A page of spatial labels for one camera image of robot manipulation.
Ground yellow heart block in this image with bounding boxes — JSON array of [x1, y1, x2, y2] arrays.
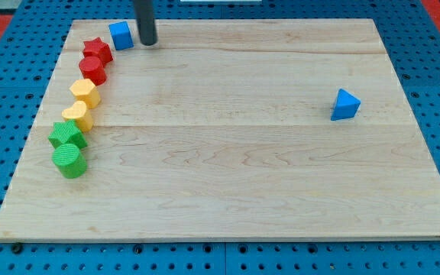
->
[[61, 101, 94, 132]]

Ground red cylinder block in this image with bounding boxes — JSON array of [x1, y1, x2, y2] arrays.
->
[[79, 57, 107, 86]]

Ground blue triangle block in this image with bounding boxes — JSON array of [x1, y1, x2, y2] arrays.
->
[[331, 89, 361, 121]]

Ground red star block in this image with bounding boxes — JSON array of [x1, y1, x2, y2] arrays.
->
[[82, 37, 113, 66]]

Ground light wooden board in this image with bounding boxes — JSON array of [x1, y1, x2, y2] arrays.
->
[[0, 18, 440, 243]]

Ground green cylinder block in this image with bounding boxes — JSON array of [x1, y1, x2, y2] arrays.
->
[[52, 144, 87, 179]]

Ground yellow hexagon block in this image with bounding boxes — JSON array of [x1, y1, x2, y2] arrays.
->
[[70, 79, 101, 108]]

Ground green star block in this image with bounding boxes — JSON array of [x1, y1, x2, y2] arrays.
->
[[47, 120, 88, 149]]

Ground blue cube block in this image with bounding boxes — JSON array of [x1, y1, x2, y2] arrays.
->
[[108, 21, 134, 50]]

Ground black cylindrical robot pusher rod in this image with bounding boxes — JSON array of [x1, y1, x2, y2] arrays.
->
[[132, 0, 158, 46]]

